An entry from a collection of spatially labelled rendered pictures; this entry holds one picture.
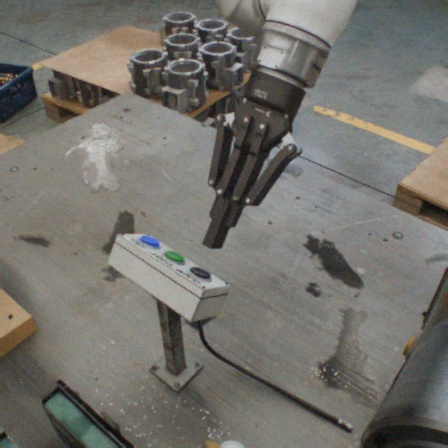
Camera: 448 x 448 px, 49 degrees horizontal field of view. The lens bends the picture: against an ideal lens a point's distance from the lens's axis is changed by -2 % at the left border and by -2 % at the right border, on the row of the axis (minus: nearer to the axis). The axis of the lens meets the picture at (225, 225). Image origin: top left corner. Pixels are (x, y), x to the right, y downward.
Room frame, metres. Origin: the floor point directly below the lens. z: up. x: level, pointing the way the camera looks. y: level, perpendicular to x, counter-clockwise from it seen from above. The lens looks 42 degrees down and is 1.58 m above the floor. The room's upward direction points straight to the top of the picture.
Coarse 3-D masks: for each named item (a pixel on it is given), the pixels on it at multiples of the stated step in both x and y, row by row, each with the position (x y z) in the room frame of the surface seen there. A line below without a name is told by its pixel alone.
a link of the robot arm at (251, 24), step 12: (216, 0) 0.75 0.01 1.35; (228, 0) 0.73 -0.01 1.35; (240, 0) 0.72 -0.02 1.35; (252, 0) 0.72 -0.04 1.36; (228, 12) 0.73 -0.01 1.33; (240, 12) 0.72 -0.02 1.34; (252, 12) 0.71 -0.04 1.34; (240, 24) 0.74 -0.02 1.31; (252, 24) 0.72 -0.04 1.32; (264, 24) 0.71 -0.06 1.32
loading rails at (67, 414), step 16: (64, 384) 0.37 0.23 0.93; (48, 400) 0.35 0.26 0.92; (64, 400) 0.35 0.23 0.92; (80, 400) 0.35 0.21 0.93; (48, 416) 0.35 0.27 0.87; (64, 416) 0.33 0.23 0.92; (80, 416) 0.33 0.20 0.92; (96, 416) 0.32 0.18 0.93; (0, 432) 0.30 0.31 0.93; (64, 432) 0.32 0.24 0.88; (80, 432) 0.31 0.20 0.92; (96, 432) 0.31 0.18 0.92; (112, 432) 0.30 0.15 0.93
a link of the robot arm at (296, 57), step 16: (272, 32) 0.59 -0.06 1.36; (288, 32) 0.58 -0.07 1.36; (304, 32) 0.58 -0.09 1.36; (256, 48) 0.60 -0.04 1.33; (272, 48) 0.58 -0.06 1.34; (288, 48) 0.57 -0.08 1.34; (304, 48) 0.57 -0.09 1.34; (320, 48) 0.58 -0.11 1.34; (256, 64) 0.59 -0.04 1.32; (272, 64) 0.57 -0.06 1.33; (288, 64) 0.56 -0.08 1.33; (304, 64) 0.57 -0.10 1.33; (320, 64) 0.58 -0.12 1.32; (288, 80) 0.57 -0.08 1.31; (304, 80) 0.56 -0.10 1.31
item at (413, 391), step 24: (432, 336) 0.34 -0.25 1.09; (432, 360) 0.29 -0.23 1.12; (408, 384) 0.27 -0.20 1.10; (432, 384) 0.26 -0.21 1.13; (384, 408) 0.26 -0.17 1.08; (408, 408) 0.24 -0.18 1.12; (432, 408) 0.23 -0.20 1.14; (384, 432) 0.23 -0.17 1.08; (408, 432) 0.22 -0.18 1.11; (432, 432) 0.21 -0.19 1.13
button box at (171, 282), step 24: (120, 240) 0.52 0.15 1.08; (120, 264) 0.50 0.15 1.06; (144, 264) 0.48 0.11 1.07; (168, 264) 0.47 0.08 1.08; (192, 264) 0.50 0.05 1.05; (144, 288) 0.46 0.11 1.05; (168, 288) 0.44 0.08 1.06; (192, 288) 0.43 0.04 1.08; (216, 288) 0.44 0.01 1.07; (192, 312) 0.41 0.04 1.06; (216, 312) 0.44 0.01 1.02
